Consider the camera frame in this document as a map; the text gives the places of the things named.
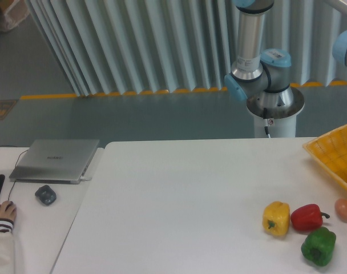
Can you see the person's hand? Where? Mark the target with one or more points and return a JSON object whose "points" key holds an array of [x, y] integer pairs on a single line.
{"points": [[8, 213]]}

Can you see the forearm in white sleeve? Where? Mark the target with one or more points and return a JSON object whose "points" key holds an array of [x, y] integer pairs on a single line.
{"points": [[7, 258]]}

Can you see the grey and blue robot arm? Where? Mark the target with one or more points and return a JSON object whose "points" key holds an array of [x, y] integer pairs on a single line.
{"points": [[256, 71]]}

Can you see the yellow woven basket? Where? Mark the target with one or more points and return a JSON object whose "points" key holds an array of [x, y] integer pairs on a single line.
{"points": [[330, 152]]}

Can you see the dark small case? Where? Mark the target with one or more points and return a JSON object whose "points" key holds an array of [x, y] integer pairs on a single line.
{"points": [[46, 195]]}

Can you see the silver closed laptop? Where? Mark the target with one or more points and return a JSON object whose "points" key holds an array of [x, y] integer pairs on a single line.
{"points": [[55, 161]]}

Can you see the white folding partition screen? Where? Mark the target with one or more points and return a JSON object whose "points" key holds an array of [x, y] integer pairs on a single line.
{"points": [[123, 46]]}

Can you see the brown cardboard box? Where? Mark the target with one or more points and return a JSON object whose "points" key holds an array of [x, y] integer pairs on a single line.
{"points": [[12, 13]]}

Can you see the yellow bell pepper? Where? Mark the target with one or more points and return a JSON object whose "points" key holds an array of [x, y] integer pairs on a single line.
{"points": [[276, 217]]}

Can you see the red bell pepper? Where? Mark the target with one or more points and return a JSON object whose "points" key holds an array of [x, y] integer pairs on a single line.
{"points": [[308, 218]]}

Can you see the green bell pepper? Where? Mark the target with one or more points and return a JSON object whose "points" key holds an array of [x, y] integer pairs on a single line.
{"points": [[318, 246]]}

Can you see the brown egg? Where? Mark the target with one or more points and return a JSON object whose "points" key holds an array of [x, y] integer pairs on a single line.
{"points": [[340, 207]]}

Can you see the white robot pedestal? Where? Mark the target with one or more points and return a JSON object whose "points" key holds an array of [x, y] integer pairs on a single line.
{"points": [[275, 114]]}

